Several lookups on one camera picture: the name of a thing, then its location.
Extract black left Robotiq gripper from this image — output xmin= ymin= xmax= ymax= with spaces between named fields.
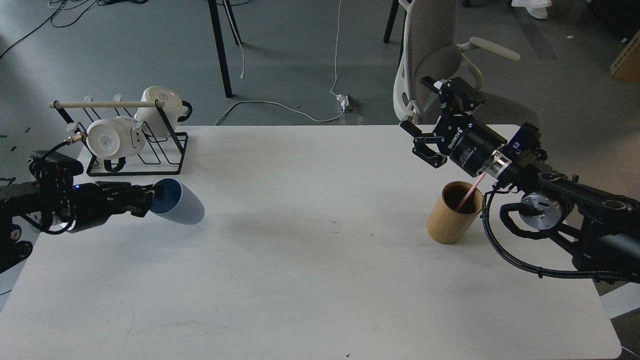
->
xmin=59 ymin=181 xmax=165 ymax=233

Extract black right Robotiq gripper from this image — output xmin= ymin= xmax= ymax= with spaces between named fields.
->
xmin=399 ymin=76 xmax=507 ymax=177

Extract light blue cup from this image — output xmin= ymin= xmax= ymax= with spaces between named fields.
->
xmin=150 ymin=177 xmax=205 ymax=225

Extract pink chopstick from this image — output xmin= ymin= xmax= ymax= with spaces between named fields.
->
xmin=455 ymin=171 xmax=487 ymax=212

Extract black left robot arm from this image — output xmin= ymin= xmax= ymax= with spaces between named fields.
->
xmin=0 ymin=145 xmax=163 ymax=272

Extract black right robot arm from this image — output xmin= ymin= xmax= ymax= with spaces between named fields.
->
xmin=400 ymin=76 xmax=640 ymax=284

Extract white mug front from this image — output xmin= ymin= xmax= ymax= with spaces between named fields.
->
xmin=86 ymin=116 xmax=146 ymax=160

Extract white mug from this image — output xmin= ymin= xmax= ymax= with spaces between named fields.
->
xmin=86 ymin=116 xmax=146 ymax=160
xmin=134 ymin=86 xmax=193 ymax=137

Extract grey office chair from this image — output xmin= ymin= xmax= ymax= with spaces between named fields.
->
xmin=393 ymin=0 xmax=521 ymax=125

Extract white mug rear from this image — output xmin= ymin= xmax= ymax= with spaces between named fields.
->
xmin=134 ymin=86 xmax=193 ymax=137

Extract bamboo cylinder holder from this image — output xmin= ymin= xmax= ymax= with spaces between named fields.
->
xmin=426 ymin=181 xmax=483 ymax=245

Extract cardboard box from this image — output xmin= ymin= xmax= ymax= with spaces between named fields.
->
xmin=609 ymin=30 xmax=640 ymax=84

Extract black table leg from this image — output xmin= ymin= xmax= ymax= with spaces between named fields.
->
xmin=207 ymin=0 xmax=242 ymax=99

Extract black wire mug rack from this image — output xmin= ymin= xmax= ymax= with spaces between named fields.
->
xmin=48 ymin=96 xmax=189 ymax=177

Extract white power cable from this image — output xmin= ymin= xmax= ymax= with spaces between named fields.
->
xmin=214 ymin=0 xmax=346 ymax=126

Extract black floor cables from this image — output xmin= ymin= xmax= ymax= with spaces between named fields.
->
xmin=0 ymin=0 xmax=149 ymax=60

